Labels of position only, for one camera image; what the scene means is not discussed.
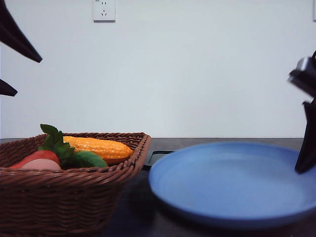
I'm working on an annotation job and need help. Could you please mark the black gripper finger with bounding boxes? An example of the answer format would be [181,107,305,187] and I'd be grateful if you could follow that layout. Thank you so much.
[295,98,316,174]
[0,0,43,63]
[0,79,18,97]

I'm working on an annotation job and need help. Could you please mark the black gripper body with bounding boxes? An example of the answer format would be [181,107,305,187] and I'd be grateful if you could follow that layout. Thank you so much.
[287,51,316,97]

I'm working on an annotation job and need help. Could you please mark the brown egg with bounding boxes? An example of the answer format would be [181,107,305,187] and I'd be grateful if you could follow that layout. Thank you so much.
[21,158,61,171]

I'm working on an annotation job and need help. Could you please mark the blue round plate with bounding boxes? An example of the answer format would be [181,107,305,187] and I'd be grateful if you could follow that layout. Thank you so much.
[149,141,316,224]

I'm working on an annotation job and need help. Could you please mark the brown wicker basket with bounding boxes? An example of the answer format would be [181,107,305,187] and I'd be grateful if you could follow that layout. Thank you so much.
[0,132,152,237]

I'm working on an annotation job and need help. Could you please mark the green carrot leaves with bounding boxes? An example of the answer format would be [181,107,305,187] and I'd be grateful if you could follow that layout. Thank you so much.
[38,124,76,168]

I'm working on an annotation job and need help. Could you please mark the orange toy carrot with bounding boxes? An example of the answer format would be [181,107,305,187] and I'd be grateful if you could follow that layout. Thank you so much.
[8,151,60,169]

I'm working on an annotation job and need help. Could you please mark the green toy vegetable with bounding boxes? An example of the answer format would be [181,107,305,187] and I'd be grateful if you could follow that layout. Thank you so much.
[73,150,107,168]

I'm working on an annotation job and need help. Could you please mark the yellow toy corn cob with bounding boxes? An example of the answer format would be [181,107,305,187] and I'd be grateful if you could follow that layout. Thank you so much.
[63,136,134,158]

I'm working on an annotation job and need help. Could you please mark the black rectangular tray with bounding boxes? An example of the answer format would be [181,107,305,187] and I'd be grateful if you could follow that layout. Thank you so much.
[142,150,176,171]

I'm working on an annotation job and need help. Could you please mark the white wall power socket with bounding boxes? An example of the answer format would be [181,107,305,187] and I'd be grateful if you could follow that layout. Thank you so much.
[93,0,116,23]

